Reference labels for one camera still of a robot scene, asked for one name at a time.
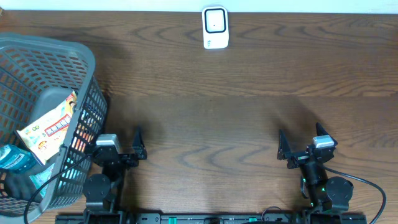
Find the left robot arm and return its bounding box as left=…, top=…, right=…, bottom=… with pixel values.
left=83, top=128, right=147, bottom=224

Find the grey plastic shopping basket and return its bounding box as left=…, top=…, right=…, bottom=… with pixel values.
left=0, top=32, right=108, bottom=224

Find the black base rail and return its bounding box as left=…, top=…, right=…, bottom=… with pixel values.
left=55, top=212, right=367, bottom=224

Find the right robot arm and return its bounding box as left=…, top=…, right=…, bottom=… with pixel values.
left=277, top=123, right=353, bottom=223

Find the teal wet wipes pack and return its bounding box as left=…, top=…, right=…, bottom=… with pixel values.
left=29, top=164, right=54, bottom=190

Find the blue Listerine mouthwash bottle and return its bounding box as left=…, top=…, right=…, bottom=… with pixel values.
left=1, top=144, right=37, bottom=174

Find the yellow snack bag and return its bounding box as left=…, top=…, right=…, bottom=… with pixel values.
left=16, top=91, right=77, bottom=166

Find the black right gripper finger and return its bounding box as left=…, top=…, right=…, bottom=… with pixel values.
left=315, top=123, right=338, bottom=146
left=277, top=129, right=292, bottom=160

